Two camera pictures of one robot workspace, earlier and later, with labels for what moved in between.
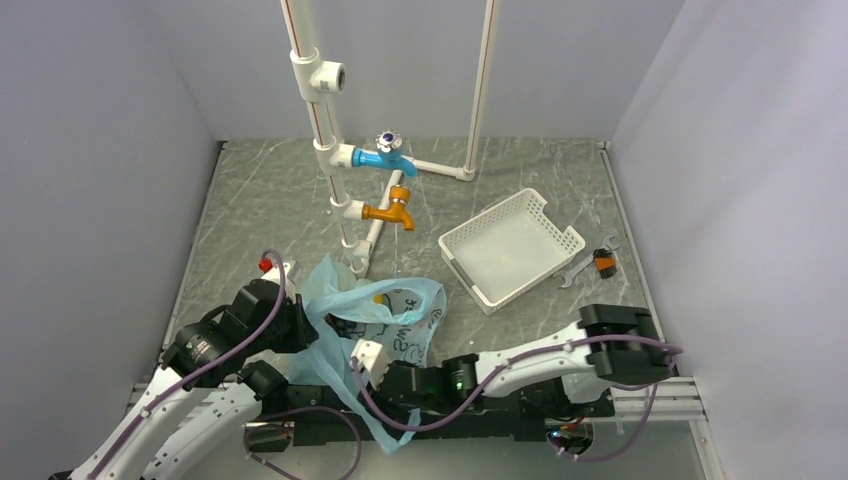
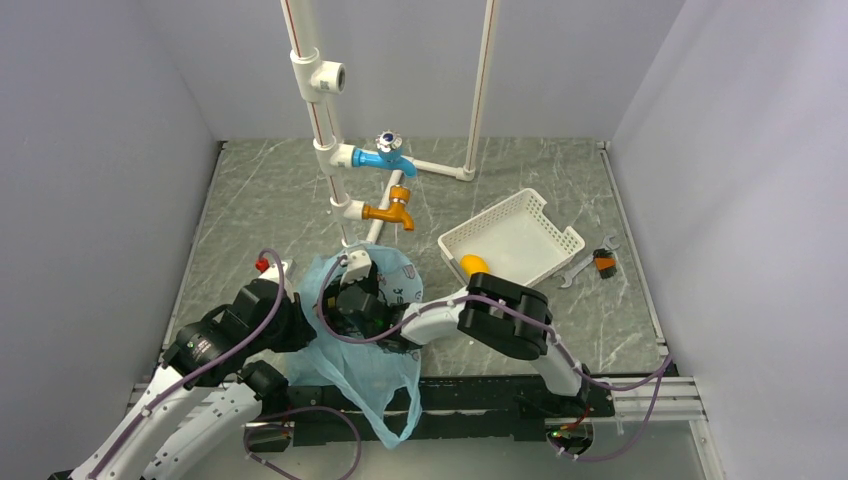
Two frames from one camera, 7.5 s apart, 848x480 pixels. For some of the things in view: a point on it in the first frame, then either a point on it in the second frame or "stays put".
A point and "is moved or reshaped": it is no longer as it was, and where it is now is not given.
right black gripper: x=401 y=409 to x=333 y=288
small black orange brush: x=605 y=263 stays put
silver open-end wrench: x=588 y=260 stays put
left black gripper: x=303 y=335 stays put
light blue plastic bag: x=401 y=317 is moved or reshaped
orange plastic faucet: x=397 y=212 stays put
